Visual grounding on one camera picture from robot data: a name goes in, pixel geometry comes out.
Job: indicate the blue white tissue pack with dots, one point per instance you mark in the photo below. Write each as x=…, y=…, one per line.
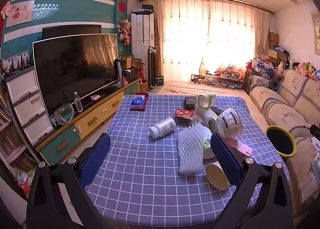
x=138, y=102

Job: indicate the floral floor mat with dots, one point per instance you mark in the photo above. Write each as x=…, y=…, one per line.
x=180, y=88

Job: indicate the white cup with green print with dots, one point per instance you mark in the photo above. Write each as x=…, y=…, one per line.
x=207, y=147

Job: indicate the white plastic drawer unit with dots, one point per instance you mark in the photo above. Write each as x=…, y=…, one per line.
x=25, y=104

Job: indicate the small dark box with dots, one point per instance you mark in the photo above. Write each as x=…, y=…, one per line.
x=160, y=81

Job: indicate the white pill bottle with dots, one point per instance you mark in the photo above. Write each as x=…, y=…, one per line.
x=162, y=127

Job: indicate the row of photo cards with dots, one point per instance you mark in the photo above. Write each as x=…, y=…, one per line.
x=17, y=61

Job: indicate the pile of plush toys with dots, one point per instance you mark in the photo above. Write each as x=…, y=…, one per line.
x=282, y=65

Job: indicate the red round wall ornament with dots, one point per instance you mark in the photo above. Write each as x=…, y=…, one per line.
x=121, y=6

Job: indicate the framed wall picture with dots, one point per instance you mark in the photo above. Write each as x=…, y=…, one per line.
x=316, y=31

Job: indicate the small pink holder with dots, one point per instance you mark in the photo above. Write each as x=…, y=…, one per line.
x=95, y=97

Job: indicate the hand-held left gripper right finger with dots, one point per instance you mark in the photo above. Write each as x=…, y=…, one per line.
x=225, y=161

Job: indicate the red snack packet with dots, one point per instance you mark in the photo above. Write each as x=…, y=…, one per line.
x=184, y=114

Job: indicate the wooden bucket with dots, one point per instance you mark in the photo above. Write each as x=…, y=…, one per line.
x=143, y=87

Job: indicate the beige sofa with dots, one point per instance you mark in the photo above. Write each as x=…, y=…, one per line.
x=282, y=104

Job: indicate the teal yellow television cabinet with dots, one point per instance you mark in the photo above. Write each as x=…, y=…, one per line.
x=95, y=120

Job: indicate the large flat television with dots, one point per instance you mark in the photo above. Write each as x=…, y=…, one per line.
x=75, y=69

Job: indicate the blue shuttlecock tube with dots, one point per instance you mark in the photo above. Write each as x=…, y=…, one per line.
x=119, y=70

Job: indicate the white foam net sleeve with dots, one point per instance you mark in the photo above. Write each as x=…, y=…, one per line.
x=192, y=151

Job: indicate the white cloth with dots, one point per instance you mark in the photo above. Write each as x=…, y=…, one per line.
x=203, y=105

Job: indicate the brown cartons beside sofa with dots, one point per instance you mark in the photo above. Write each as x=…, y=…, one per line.
x=273, y=41

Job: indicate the white standing air conditioner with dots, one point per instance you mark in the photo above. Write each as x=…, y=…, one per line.
x=142, y=44

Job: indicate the dark square box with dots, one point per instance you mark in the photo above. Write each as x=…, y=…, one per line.
x=189, y=102

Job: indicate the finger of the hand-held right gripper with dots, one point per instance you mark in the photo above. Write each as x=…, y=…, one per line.
x=315, y=130

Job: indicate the white green carton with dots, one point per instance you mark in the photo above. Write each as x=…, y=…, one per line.
x=213, y=121

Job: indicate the clear water bottle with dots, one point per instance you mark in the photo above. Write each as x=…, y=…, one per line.
x=79, y=104

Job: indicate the sheer embroidered curtain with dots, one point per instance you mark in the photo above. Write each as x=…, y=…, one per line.
x=212, y=39

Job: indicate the black tower fan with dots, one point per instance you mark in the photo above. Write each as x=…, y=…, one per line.
x=151, y=69

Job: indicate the white pink flower decoration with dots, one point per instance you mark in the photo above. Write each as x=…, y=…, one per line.
x=5, y=9

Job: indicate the hanging artificial flowers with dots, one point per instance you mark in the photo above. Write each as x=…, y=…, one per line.
x=124, y=30

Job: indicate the paper cup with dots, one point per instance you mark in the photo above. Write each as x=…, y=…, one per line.
x=217, y=176

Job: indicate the wall poster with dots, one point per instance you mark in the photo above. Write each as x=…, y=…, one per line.
x=20, y=13

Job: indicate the blue checked tablecloth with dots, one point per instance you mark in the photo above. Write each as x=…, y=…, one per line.
x=140, y=164

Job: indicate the bookshelf with books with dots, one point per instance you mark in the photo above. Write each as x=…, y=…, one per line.
x=10, y=144

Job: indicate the pink paper tag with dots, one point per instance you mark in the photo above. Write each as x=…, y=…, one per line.
x=241, y=147

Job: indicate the stack of cardboard boxes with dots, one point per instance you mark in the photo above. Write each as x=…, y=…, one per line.
x=131, y=65

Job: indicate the black bin with yellow rim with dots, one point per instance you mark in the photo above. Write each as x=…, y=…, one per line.
x=280, y=141

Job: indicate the white yogurt tub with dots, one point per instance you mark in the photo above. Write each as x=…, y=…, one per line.
x=230, y=122

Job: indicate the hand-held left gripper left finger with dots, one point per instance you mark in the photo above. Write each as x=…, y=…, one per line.
x=96, y=159

